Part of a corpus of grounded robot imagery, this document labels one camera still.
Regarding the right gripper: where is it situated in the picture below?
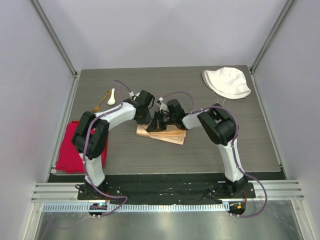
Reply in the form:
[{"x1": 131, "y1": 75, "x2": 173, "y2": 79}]
[{"x1": 146, "y1": 111, "x2": 176, "y2": 133}]

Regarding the peach cloth napkin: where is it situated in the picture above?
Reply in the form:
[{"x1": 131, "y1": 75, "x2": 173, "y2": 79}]
[{"x1": 136, "y1": 124, "x2": 187, "y2": 145}]

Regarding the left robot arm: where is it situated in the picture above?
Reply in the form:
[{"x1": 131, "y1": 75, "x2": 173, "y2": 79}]
[{"x1": 71, "y1": 90, "x2": 155, "y2": 200}]

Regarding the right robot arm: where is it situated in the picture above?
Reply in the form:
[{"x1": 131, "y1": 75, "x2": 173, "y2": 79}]
[{"x1": 146, "y1": 99, "x2": 248, "y2": 198}]

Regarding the white spoon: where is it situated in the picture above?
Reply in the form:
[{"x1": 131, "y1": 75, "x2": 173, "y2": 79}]
[{"x1": 107, "y1": 88, "x2": 116, "y2": 106}]

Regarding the gold fork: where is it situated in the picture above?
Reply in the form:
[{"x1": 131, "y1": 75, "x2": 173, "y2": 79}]
[{"x1": 92, "y1": 89, "x2": 111, "y2": 113}]

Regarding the white bucket hat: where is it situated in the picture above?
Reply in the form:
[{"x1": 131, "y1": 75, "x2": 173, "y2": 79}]
[{"x1": 202, "y1": 67, "x2": 251, "y2": 100}]

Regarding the red folded cloth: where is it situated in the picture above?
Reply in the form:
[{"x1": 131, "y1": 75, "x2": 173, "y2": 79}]
[{"x1": 55, "y1": 121, "x2": 108, "y2": 174}]

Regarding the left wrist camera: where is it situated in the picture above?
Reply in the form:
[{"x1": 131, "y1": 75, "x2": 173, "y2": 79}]
[{"x1": 129, "y1": 91, "x2": 140, "y2": 98}]

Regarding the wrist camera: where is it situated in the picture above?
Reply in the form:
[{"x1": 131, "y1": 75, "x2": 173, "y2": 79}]
[
  {"x1": 156, "y1": 97, "x2": 168, "y2": 115},
  {"x1": 129, "y1": 91, "x2": 140, "y2": 98}
]

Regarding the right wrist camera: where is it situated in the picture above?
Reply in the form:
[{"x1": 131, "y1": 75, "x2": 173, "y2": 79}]
[{"x1": 156, "y1": 97, "x2": 168, "y2": 115}]

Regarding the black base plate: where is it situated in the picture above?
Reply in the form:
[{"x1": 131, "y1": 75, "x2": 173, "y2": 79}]
[{"x1": 47, "y1": 172, "x2": 257, "y2": 204}]

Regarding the white slotted cable duct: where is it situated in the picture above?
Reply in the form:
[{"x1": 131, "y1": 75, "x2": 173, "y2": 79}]
[{"x1": 42, "y1": 202, "x2": 230, "y2": 213}]

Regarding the aluminium front rail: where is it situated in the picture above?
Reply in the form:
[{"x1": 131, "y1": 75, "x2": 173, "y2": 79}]
[{"x1": 31, "y1": 180, "x2": 304, "y2": 205}]

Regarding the left aluminium frame post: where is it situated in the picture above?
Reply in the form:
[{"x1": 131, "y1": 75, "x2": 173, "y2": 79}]
[{"x1": 29, "y1": 0, "x2": 78, "y2": 79}]

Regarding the aluminium frame post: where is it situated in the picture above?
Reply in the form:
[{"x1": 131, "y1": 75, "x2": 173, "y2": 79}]
[
  {"x1": 29, "y1": 0, "x2": 78, "y2": 79},
  {"x1": 250, "y1": 0, "x2": 297, "y2": 74}
]

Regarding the right aluminium frame post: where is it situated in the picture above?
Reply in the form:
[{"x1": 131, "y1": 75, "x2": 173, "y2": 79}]
[{"x1": 250, "y1": 0, "x2": 297, "y2": 74}]

